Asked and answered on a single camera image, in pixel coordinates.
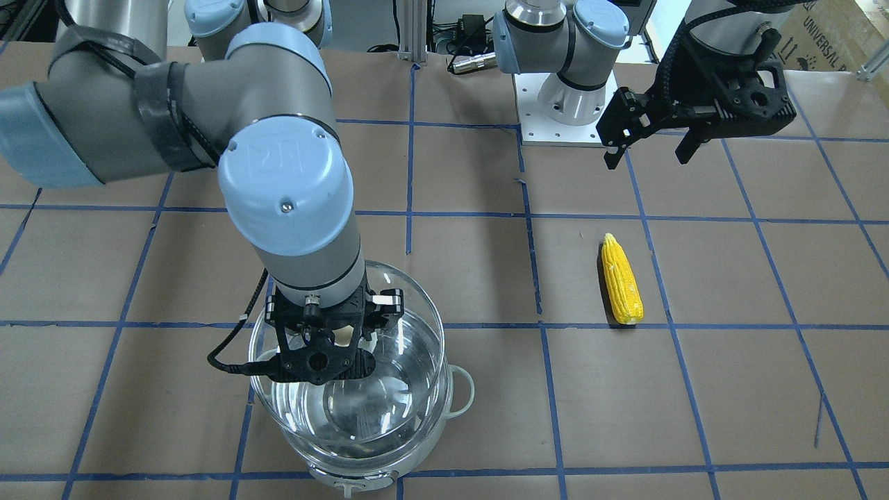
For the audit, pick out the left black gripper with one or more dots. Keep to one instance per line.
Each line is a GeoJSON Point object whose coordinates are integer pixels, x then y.
{"type": "Point", "coordinates": [692, 88]}

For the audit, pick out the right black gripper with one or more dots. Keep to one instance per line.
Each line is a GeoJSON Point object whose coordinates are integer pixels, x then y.
{"type": "Point", "coordinates": [386, 303]}

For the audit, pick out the glass pot lid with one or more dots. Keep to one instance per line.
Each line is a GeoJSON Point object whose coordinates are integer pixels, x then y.
{"type": "Point", "coordinates": [263, 342]}

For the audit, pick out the pale green cooking pot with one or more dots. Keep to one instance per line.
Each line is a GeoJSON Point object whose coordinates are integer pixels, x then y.
{"type": "Point", "coordinates": [417, 444]}

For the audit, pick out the yellow corn cob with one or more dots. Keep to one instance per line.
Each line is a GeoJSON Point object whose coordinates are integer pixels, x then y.
{"type": "Point", "coordinates": [621, 286]}

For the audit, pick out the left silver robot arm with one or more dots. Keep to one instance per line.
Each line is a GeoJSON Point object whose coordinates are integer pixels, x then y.
{"type": "Point", "coordinates": [580, 42]}

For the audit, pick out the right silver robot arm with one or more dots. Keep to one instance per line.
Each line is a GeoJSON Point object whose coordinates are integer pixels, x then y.
{"type": "Point", "coordinates": [258, 109]}

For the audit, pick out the cardboard box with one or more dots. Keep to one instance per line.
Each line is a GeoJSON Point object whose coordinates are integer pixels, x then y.
{"type": "Point", "coordinates": [832, 35]}

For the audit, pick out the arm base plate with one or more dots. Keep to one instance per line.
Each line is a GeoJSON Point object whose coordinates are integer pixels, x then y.
{"type": "Point", "coordinates": [554, 114]}

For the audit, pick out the aluminium frame post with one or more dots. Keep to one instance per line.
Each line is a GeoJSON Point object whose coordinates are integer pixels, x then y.
{"type": "Point", "coordinates": [412, 28]}

